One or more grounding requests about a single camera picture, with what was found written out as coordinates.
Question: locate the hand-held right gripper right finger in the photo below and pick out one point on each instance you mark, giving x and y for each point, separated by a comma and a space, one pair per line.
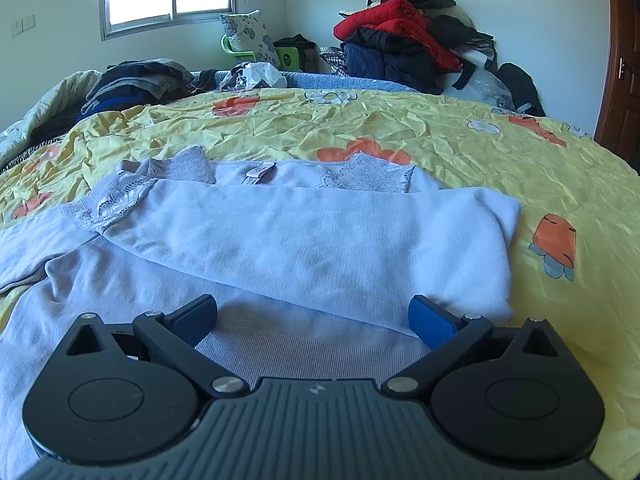
429, 322

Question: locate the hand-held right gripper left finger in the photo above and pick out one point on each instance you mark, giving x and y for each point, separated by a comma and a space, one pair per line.
194, 317

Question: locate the light blue sweater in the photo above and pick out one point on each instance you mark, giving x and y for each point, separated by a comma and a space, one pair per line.
300, 240

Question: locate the stack of dark clothes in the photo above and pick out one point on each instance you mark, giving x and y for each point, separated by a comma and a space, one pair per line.
135, 85

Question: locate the dark clothes on stool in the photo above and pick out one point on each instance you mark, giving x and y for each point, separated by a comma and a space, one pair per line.
297, 42

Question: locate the yellow carrot print blanket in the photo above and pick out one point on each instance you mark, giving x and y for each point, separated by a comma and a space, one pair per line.
450, 150

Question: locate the clear plastic bag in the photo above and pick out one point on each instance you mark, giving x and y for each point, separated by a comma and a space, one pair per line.
482, 87

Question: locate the white plastic bag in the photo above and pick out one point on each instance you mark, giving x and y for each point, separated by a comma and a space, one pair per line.
255, 76

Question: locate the black backpack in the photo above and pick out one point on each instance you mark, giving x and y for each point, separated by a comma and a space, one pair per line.
520, 87

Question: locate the navy jacket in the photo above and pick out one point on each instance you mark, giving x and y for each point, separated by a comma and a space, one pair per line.
385, 67

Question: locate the pale floral quilt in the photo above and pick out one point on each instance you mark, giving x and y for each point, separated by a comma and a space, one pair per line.
45, 105

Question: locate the blue bed cover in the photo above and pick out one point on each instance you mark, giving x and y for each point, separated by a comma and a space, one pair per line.
325, 81

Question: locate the green plastic chair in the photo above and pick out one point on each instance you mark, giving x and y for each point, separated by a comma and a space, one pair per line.
236, 51

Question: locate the green plastic stool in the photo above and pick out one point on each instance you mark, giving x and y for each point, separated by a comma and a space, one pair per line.
288, 58

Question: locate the houndstooth garment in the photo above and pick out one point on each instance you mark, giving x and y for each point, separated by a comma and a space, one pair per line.
334, 60

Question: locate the black jacket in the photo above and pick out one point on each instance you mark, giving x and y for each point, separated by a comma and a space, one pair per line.
387, 39

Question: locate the floral pillow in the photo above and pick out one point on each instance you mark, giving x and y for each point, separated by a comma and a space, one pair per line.
250, 35

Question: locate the black hanging garment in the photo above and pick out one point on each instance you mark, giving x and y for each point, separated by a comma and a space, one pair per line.
460, 35

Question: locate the wooden door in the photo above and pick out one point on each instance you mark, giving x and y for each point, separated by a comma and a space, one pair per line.
622, 85

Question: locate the red jacket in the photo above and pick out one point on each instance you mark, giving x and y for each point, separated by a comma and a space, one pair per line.
395, 15

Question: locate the window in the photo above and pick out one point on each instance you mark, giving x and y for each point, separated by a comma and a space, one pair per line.
170, 2

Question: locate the wall switch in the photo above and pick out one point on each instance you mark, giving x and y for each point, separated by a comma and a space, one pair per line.
24, 26

